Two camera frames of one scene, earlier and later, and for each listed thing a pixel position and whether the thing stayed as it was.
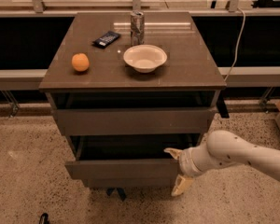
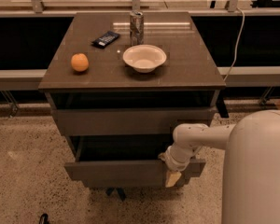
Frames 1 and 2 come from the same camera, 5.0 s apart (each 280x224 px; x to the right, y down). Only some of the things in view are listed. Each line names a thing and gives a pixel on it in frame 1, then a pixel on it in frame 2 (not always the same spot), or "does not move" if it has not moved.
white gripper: x=185 y=162 -> x=170 y=161
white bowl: x=145 y=58 does not move
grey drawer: x=127 y=160 does not move
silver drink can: x=137 y=27 does not move
